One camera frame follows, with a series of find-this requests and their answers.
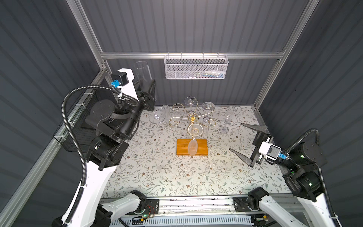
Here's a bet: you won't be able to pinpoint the floral table mat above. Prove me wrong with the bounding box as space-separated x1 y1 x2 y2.
103 106 289 198

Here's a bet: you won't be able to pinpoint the black wire mesh basket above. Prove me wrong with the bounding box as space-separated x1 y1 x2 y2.
61 85 117 154

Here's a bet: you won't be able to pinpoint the items in white basket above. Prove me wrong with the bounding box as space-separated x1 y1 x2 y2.
184 71 225 79

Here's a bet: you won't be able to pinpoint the clear wine glass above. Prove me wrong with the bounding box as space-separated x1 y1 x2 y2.
187 124 204 156
161 105 171 121
184 96 198 106
133 61 165 124
202 102 215 111
219 106 235 134

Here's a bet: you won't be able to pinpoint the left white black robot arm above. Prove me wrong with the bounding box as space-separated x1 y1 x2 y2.
52 80 156 227

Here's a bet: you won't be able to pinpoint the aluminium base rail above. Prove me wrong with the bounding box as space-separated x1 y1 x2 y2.
99 194 307 227

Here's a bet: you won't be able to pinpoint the right black corrugated cable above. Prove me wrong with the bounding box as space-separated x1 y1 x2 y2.
282 128 339 227

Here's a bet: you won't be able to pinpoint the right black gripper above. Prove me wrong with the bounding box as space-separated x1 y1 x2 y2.
227 123 294 171

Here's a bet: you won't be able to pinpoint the gold wire glass rack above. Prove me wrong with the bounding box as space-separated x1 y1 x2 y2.
168 103 216 138

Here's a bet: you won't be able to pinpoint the white wire mesh basket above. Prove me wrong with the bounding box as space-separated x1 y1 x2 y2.
164 55 229 80

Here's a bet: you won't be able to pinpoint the left black corrugated cable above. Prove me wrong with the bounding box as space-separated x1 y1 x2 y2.
60 85 140 227

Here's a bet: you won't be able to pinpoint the black corrugated cable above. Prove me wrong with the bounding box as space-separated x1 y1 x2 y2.
60 85 140 227
282 128 339 227

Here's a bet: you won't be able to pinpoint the orange wooden rack base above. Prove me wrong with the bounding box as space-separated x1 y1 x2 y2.
176 139 209 156

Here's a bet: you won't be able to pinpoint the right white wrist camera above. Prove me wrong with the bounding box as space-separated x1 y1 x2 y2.
258 142 287 161

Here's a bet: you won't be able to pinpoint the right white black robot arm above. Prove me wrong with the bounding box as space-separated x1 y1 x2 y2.
231 124 341 227

